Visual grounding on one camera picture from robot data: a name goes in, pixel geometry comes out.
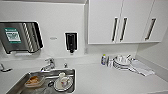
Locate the small wall label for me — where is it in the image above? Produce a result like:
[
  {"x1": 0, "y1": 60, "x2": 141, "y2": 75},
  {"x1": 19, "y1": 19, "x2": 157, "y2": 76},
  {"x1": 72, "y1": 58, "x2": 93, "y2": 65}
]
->
[{"x1": 49, "y1": 36, "x2": 59, "y2": 41}]

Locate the stack of white plates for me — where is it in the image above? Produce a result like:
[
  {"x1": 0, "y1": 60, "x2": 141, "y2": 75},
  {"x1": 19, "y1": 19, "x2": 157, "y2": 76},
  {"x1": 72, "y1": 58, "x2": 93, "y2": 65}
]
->
[{"x1": 113, "y1": 54, "x2": 133, "y2": 71}]

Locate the small chrome sink knob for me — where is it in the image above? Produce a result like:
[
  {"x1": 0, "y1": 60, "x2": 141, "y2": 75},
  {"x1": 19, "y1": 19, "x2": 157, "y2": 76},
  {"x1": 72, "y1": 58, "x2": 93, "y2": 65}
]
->
[{"x1": 62, "y1": 61, "x2": 69, "y2": 69}]

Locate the steel paper towel dispenser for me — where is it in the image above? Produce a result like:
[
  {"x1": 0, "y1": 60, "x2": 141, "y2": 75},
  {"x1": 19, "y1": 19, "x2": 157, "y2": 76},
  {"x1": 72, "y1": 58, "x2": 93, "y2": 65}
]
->
[{"x1": 0, "y1": 21, "x2": 44, "y2": 56}]

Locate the white cup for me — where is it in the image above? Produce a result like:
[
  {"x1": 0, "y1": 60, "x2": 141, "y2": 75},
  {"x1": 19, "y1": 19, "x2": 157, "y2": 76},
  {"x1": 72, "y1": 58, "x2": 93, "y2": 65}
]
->
[{"x1": 58, "y1": 72, "x2": 70, "y2": 86}]

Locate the steel sink basin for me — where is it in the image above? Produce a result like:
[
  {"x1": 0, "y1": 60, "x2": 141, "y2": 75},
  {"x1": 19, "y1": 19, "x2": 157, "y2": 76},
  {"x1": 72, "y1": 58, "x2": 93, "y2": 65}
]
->
[{"x1": 4, "y1": 68, "x2": 77, "y2": 94}]

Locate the black wall soap dispenser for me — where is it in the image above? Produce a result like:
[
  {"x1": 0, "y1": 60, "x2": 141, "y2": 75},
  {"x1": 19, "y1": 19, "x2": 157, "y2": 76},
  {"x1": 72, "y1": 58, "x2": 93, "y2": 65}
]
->
[{"x1": 64, "y1": 31, "x2": 79, "y2": 54}]

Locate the bowl with orange food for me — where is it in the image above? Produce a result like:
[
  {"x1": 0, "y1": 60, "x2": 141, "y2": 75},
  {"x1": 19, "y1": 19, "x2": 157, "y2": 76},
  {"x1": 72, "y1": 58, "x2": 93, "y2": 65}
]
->
[{"x1": 24, "y1": 74, "x2": 46, "y2": 89}]

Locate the chrome sink faucet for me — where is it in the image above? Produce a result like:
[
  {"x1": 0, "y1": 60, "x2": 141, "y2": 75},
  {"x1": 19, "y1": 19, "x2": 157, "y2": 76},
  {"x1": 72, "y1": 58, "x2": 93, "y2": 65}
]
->
[{"x1": 40, "y1": 57, "x2": 56, "y2": 72}]

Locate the white wall outlet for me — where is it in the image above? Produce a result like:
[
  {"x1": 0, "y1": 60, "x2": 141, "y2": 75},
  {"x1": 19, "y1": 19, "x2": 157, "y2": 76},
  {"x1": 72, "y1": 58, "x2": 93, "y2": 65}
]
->
[{"x1": 83, "y1": 47, "x2": 89, "y2": 55}]

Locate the three-door white wall cabinet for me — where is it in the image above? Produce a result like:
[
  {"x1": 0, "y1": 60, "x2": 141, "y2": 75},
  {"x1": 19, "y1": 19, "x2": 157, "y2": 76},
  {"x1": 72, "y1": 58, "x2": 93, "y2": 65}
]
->
[{"x1": 87, "y1": 0, "x2": 168, "y2": 46}]

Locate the blue white dish soap bottle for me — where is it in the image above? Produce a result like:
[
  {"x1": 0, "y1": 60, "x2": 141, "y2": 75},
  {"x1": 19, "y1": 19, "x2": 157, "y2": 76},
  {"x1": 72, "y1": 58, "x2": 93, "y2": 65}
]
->
[{"x1": 100, "y1": 53, "x2": 108, "y2": 66}]

